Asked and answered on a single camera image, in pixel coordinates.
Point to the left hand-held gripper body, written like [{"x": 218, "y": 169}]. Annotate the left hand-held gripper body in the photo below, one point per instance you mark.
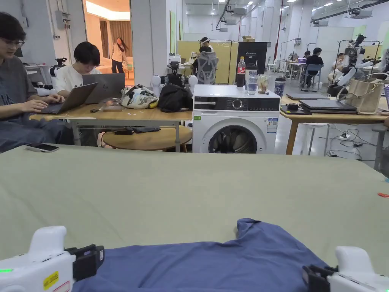
[{"x": 45, "y": 267}]

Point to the white washing machine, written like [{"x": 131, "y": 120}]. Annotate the white washing machine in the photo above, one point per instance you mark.
[{"x": 235, "y": 120}]

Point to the white humanoid robot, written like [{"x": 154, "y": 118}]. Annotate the white humanoid robot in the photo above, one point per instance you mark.
[{"x": 352, "y": 65}]

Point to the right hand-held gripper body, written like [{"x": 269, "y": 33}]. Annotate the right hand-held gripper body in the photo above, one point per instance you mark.
[{"x": 355, "y": 273}]

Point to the dark blue shirt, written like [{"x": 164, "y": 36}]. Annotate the dark blue shirt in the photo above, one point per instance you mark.
[{"x": 212, "y": 264}]

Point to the white smartphone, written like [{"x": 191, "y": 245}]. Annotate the white smartphone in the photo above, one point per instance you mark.
[{"x": 42, "y": 147}]

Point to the black and white robot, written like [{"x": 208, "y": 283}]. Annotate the black and white robot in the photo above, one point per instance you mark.
[{"x": 173, "y": 77}]

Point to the bed with pale green sheet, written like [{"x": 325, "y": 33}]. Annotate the bed with pale green sheet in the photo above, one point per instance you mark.
[{"x": 170, "y": 194}]

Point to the group of people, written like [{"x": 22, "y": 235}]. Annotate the group of people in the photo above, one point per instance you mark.
[{"x": 316, "y": 65}]

